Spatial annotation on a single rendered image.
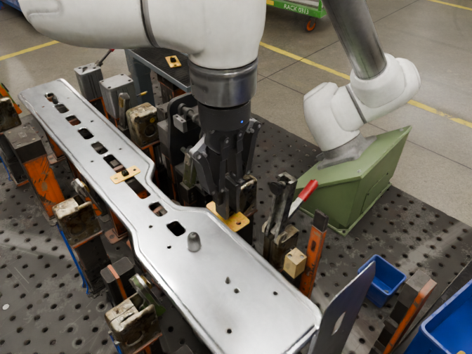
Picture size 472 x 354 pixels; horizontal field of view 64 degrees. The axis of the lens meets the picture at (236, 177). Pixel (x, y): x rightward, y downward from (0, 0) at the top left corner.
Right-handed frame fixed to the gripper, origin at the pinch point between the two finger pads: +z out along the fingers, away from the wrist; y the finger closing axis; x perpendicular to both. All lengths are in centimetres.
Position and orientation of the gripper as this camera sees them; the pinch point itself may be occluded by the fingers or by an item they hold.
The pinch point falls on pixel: (227, 198)
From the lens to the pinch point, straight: 66.3
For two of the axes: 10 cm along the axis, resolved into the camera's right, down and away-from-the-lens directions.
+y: -7.6, 4.4, -4.8
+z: 0.1, 7.4, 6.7
